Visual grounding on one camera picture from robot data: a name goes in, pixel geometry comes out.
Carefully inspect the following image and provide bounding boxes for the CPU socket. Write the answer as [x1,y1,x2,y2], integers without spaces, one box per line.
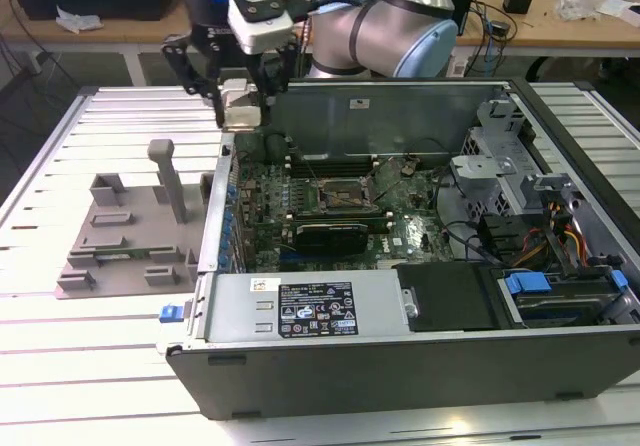
[315,175,380,215]

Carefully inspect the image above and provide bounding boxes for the coloured power wires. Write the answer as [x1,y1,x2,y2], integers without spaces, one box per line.
[547,200,589,270]

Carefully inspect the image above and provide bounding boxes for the crumpled white tissue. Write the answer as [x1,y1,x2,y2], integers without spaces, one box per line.
[54,5,105,35]

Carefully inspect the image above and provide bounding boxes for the wooden desk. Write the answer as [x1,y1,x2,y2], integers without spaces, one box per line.
[0,0,640,87]

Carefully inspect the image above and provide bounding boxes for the thin wire locking lever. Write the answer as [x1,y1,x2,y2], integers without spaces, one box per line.
[305,157,324,189]

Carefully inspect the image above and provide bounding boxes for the silver CPU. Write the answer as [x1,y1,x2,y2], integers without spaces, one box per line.
[222,96,263,131]

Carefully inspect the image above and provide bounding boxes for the open black PC case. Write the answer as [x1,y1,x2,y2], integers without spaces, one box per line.
[154,76,640,421]

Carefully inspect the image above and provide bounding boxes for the clear plastic bag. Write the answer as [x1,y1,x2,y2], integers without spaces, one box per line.
[555,0,624,22]

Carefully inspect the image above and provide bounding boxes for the hard disk in blue carrier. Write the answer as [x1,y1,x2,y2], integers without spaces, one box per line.
[502,269,630,328]

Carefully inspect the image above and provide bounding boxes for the grey parts rack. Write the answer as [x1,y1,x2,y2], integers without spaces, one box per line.
[53,138,214,301]

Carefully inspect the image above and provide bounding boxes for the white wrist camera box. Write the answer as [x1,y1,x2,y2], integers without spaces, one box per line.
[212,0,295,56]

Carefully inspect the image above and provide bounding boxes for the metal socket cover frame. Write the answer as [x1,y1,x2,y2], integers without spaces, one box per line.
[367,157,405,202]

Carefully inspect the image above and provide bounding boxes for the metal drive cage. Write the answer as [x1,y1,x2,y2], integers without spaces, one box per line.
[449,99,581,227]

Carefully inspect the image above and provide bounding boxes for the green motherboard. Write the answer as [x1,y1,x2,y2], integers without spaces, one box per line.
[234,130,454,273]

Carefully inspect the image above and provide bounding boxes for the green RAM stick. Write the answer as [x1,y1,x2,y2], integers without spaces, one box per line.
[94,249,152,263]

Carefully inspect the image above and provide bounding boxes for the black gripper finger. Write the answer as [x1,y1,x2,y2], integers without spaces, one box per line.
[247,39,300,111]
[160,33,225,128]

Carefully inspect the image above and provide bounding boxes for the black graphics card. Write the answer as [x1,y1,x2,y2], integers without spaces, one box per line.
[294,222,370,257]

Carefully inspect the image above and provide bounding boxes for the grey power supply unit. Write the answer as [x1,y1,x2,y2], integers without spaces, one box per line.
[202,271,416,345]

